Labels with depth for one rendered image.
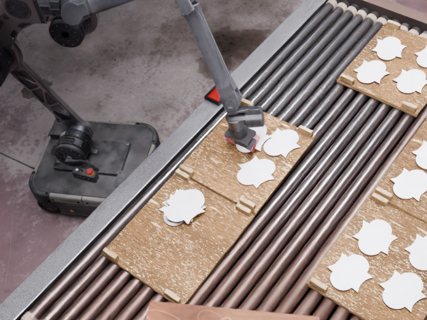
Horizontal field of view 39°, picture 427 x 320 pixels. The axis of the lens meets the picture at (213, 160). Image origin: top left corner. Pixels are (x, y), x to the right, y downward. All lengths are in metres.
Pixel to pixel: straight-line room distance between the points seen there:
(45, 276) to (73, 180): 1.14
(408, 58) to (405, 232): 0.84
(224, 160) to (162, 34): 2.12
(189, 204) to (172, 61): 2.04
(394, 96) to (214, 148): 0.74
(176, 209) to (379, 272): 0.70
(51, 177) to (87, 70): 1.07
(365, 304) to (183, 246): 0.61
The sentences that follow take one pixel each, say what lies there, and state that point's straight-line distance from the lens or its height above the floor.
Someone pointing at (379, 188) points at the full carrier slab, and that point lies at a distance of 2.17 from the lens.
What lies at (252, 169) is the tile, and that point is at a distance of 2.21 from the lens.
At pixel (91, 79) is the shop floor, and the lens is 4.05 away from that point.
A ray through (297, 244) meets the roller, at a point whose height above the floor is 0.92.
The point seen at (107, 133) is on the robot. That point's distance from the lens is 3.37.
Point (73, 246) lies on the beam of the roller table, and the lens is 2.18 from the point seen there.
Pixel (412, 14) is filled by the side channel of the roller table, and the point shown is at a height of 0.95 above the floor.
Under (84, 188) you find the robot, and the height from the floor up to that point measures 0.24.
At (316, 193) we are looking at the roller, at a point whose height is 0.92.
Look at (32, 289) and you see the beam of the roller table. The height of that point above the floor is 0.92.
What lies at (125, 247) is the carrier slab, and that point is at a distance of 2.11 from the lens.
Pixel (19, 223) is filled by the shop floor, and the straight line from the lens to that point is 3.48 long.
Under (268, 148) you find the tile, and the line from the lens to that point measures 2.27.
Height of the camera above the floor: 2.72
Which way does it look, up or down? 52 degrees down
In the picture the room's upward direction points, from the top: 8 degrees counter-clockwise
